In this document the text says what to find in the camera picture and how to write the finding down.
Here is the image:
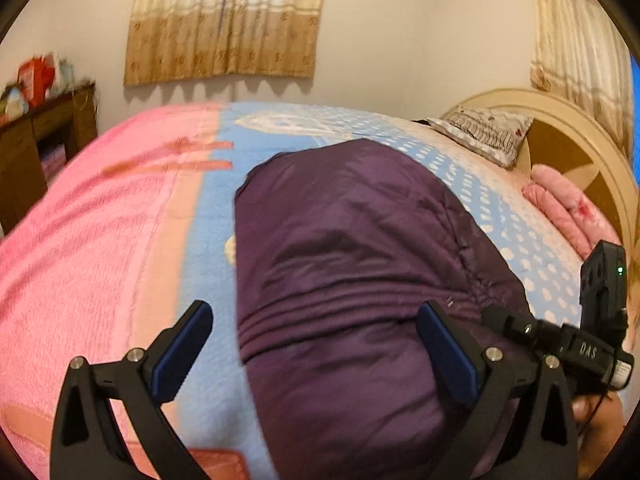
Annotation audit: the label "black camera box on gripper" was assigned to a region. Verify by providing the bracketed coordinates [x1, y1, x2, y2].
[579, 240, 628, 347]

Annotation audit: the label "dark wooden desk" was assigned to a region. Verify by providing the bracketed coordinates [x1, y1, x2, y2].
[1, 81, 98, 234]

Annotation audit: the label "cream round wooden headboard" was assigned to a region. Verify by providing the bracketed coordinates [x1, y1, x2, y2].
[442, 88, 638, 252]

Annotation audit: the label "beige side window curtain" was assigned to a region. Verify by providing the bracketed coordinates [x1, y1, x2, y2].
[529, 0, 634, 159]

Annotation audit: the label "dark purple puffer jacket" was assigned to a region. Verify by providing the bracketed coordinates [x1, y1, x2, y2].
[235, 140, 528, 479]

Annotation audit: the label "red gift bag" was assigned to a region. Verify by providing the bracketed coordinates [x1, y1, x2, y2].
[17, 55, 55, 107]

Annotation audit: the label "beige patterned window curtain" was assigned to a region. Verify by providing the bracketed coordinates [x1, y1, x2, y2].
[124, 0, 323, 87]

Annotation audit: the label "patterned grey pillow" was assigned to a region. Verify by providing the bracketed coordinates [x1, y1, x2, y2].
[426, 105, 534, 169]

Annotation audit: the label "folded pink quilt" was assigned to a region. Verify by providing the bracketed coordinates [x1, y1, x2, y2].
[522, 164, 622, 260]

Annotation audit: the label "person's right hand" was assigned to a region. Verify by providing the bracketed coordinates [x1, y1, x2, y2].
[572, 392, 625, 479]

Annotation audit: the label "pink and blue bedspread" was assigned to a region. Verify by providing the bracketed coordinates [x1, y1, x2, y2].
[1, 103, 585, 479]

